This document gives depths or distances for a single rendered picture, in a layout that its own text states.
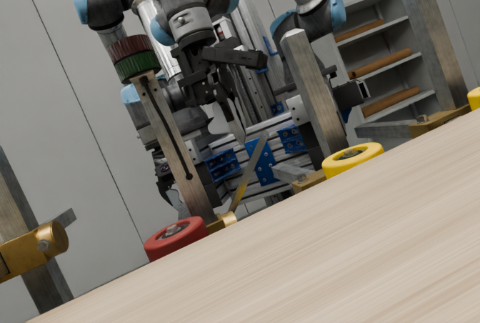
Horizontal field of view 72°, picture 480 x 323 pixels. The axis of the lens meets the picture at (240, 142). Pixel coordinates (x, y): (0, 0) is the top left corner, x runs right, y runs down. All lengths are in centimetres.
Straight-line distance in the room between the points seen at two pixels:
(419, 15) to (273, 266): 55
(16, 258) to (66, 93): 277
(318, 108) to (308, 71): 6
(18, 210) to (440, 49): 73
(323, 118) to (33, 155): 298
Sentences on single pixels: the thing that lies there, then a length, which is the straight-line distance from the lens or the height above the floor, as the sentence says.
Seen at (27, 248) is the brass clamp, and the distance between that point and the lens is 57.
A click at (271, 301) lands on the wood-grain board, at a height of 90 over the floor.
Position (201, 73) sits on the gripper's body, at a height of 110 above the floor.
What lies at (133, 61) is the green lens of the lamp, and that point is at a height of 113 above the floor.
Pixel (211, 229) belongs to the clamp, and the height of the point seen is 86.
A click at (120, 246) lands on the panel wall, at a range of 331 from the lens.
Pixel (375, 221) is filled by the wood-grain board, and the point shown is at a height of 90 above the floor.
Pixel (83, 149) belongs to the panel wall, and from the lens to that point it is 323.
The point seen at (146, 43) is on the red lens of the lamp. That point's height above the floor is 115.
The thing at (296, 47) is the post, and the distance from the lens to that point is 57.
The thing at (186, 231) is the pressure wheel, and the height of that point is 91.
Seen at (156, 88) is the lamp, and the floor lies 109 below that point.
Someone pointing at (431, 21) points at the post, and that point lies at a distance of 71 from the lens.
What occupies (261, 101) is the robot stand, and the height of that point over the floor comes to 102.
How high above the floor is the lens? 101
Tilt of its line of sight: 5 degrees down
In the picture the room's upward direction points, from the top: 23 degrees counter-clockwise
